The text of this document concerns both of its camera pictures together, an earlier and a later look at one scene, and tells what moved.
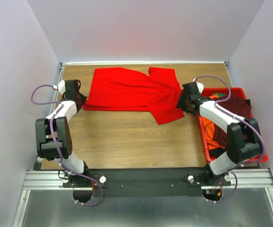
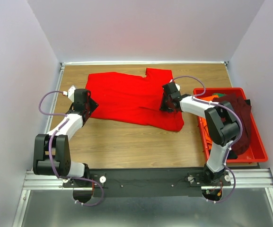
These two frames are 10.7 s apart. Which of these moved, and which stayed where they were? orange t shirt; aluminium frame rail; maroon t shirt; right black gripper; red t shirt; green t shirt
Moved: red t shirt; right black gripper
Stayed: orange t shirt; maroon t shirt; green t shirt; aluminium frame rail
